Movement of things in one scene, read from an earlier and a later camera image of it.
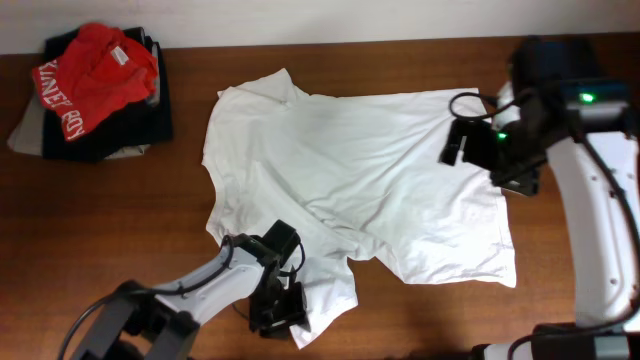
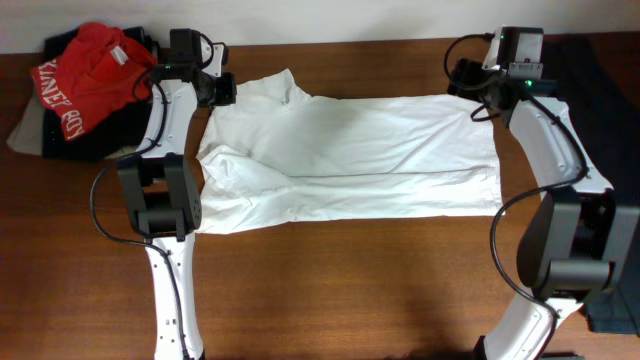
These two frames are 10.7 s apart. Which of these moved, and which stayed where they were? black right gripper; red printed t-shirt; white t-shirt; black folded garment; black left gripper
Moved: white t-shirt; black right gripper; black left gripper
Stayed: red printed t-shirt; black folded garment
